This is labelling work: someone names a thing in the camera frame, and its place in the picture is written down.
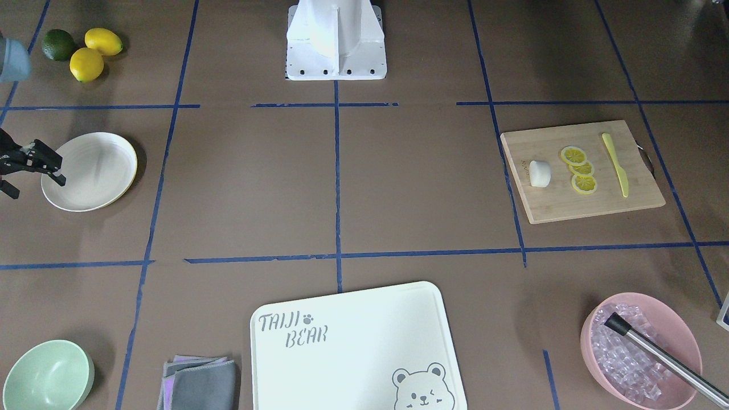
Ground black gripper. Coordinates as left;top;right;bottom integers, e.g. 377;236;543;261
0;129;66;199

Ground cream round plate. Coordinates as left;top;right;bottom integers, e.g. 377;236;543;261
41;132;138;212

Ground cream bear tray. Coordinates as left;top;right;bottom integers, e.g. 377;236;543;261
250;282;467;409

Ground white steamed bun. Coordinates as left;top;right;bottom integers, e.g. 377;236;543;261
528;160;552;188

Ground yellow lemon near lime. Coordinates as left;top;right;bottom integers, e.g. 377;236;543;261
69;47;104;83

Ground green lime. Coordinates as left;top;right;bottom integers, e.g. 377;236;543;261
41;28;76;62

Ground yellow lemon far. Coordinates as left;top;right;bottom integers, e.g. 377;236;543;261
84;27;124;56

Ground green bowl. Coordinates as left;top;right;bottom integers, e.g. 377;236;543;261
2;339;95;409

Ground grey folded cloth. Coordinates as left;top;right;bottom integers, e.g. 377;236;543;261
157;355;237;409

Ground wooden cutting board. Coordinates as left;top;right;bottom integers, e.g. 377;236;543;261
501;120;666;225

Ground lemon slice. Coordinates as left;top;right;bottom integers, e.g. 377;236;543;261
571;175;598;195
568;161;594;178
560;146;588;167

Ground lemon slice middle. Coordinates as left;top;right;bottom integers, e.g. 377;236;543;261
568;161;594;178

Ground yellow plastic knife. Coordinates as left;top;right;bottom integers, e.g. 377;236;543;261
601;133;629;198

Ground clear ice cubes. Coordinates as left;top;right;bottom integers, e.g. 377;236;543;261
590;303;671;405

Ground pink bowl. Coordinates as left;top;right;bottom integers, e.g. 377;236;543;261
580;292;703;409

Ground white cup rack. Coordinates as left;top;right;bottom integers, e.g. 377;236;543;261
715;293;729;331

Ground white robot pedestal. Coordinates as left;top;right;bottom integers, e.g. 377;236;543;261
285;1;388;81

